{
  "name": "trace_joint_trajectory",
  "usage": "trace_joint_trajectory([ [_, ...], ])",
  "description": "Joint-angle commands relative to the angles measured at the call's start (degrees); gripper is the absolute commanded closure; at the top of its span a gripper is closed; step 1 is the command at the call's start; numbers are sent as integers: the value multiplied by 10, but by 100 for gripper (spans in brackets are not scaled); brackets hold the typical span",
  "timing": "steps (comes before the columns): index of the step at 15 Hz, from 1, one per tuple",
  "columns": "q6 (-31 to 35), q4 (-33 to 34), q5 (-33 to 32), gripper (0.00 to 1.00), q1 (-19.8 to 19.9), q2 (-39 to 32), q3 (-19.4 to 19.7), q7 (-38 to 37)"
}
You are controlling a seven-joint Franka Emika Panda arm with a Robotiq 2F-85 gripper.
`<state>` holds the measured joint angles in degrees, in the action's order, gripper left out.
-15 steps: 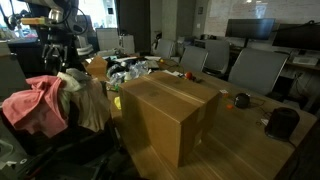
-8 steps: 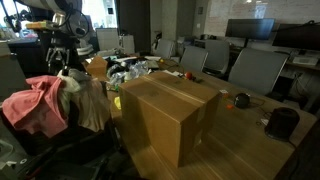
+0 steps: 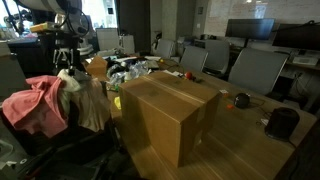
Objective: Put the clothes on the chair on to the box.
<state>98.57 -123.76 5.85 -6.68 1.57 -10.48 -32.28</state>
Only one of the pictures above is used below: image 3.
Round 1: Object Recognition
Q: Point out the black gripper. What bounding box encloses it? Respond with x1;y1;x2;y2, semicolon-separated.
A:
49;33;81;76

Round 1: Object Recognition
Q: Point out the white towel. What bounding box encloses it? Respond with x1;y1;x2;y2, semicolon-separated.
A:
56;67;93;114

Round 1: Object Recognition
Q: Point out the pink cloth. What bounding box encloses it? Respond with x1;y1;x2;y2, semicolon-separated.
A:
2;75;69;138

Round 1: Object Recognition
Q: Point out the peach cloth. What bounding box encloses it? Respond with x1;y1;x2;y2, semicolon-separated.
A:
68;78;112;133

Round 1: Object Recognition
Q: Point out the small open cardboard box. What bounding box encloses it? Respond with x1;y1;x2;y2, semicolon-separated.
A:
84;55;108;81

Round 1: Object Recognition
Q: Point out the white box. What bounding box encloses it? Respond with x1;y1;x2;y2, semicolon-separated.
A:
119;34;136;54

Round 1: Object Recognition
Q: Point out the large brown cardboard box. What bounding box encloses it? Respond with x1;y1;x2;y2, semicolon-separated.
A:
118;70;221;168

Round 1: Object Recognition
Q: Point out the white rounded machine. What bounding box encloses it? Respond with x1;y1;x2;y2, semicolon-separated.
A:
79;33;94;56

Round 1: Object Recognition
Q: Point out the dark desk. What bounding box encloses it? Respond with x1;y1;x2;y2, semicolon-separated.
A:
6;38;46;78

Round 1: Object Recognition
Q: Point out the white panel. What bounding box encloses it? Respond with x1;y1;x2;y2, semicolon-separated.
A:
95;28;120;51

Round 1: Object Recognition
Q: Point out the grey panel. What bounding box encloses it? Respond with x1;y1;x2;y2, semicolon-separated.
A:
0;54;31;101

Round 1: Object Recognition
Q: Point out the yellow cloth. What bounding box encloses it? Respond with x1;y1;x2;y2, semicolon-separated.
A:
113;96;123;110

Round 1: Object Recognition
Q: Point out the white paper stack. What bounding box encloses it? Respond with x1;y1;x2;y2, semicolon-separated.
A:
144;55;161;69

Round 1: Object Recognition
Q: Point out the large black monitor on stand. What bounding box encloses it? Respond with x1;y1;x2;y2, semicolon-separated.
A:
225;18;276;48

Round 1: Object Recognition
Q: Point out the black cylinder speaker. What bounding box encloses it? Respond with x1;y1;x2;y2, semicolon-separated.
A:
264;107;300;141

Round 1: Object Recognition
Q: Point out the white desk phone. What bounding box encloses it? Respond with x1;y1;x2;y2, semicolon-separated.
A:
292;54;319;66

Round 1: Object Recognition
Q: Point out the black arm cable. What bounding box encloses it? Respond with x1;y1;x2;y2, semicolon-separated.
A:
64;7;92;35

